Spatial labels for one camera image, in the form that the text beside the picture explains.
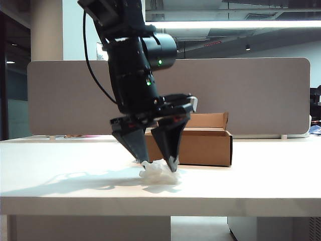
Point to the white drawer pedestal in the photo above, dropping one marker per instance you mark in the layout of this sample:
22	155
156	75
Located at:
276	229

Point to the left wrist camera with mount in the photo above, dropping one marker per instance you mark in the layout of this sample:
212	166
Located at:
180	100

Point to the black background office chair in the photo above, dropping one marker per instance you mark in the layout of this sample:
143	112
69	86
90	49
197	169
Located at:
316	95

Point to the ceiling air vent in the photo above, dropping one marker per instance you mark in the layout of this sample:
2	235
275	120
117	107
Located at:
259	16

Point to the pink flat item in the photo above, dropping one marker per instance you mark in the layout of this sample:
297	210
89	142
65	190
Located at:
82	136

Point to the framed wall poster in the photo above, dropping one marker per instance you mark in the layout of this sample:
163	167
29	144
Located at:
99	54

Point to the large white paper ball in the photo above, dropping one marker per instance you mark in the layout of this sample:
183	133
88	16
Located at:
158	175

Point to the gray fabric desk partition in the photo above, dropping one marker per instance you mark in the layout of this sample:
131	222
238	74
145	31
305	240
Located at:
238	100

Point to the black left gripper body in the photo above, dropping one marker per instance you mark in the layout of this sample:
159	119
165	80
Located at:
150	117

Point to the blue patterned cloth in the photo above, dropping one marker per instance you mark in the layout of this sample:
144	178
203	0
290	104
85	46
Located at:
316	130

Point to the red ceiling sign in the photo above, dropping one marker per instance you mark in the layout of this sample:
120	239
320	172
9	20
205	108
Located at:
212	44

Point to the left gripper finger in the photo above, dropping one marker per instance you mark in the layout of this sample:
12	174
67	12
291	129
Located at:
168	143
134	143

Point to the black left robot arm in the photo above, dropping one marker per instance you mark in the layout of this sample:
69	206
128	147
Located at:
125	62

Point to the white rounded background object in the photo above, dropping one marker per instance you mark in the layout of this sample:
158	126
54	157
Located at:
302	134

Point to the white table modesty panel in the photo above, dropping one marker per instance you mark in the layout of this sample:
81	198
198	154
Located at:
87	228

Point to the brown cardboard box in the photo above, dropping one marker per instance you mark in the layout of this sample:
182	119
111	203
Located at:
208	148

